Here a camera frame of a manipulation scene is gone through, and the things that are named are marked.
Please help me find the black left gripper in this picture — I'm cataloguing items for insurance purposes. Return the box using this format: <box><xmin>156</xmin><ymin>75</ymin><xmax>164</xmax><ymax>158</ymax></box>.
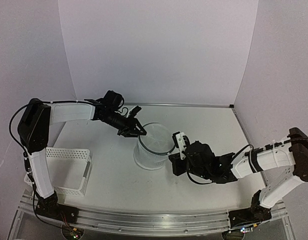
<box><xmin>101</xmin><ymin>109</ymin><xmax>147</xmax><ymax>138</ymax></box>

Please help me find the white mesh laundry bag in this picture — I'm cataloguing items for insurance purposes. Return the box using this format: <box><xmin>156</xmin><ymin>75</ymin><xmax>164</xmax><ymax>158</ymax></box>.
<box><xmin>133</xmin><ymin>122</ymin><xmax>175</xmax><ymax>171</ymax></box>

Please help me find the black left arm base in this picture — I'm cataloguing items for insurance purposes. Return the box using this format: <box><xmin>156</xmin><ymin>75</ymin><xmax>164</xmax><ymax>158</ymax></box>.
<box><xmin>33</xmin><ymin>193</ymin><xmax>79</xmax><ymax>224</ymax></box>

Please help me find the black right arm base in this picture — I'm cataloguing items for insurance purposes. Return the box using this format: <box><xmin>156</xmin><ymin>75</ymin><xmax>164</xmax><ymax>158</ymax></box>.
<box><xmin>228</xmin><ymin>190</ymin><xmax>272</xmax><ymax>230</ymax></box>

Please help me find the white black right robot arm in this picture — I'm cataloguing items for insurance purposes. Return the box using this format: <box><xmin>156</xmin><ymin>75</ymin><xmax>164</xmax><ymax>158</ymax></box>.
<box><xmin>168</xmin><ymin>127</ymin><xmax>308</xmax><ymax>222</ymax></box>

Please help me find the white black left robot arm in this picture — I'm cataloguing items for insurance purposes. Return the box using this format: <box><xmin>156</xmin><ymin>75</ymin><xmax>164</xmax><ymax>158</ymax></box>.
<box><xmin>12</xmin><ymin>90</ymin><xmax>147</xmax><ymax>219</ymax></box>

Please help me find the white perforated plastic basket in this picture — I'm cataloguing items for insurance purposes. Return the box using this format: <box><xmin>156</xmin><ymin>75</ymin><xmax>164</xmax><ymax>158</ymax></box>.
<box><xmin>24</xmin><ymin>147</ymin><xmax>92</xmax><ymax>199</ymax></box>

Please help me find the aluminium rear table rail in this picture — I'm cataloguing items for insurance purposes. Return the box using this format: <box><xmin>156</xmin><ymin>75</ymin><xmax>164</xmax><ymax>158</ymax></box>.
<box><xmin>124</xmin><ymin>102</ymin><xmax>235</xmax><ymax>109</ymax></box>

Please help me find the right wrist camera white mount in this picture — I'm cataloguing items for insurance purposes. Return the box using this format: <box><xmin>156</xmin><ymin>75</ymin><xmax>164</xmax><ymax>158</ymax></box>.
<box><xmin>172</xmin><ymin>132</ymin><xmax>190</xmax><ymax>160</ymax></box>

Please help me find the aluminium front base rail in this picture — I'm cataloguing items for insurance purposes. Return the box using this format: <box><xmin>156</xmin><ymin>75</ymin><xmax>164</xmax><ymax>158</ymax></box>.
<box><xmin>17</xmin><ymin>197</ymin><xmax>287</xmax><ymax>232</ymax></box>

